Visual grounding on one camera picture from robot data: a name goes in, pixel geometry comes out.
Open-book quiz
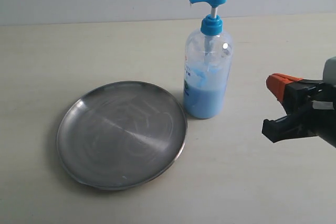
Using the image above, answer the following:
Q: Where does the blue soap pump bottle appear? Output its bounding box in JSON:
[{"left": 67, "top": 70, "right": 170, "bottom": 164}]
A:
[{"left": 183, "top": 0, "right": 233, "bottom": 119}]

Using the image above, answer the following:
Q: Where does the round stainless steel plate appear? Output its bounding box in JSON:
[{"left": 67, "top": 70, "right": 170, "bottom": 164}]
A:
[{"left": 56, "top": 81, "right": 187, "bottom": 191}]

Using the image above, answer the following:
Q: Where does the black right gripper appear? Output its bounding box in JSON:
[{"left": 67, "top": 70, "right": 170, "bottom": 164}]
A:
[{"left": 261, "top": 73, "right": 335, "bottom": 147}]

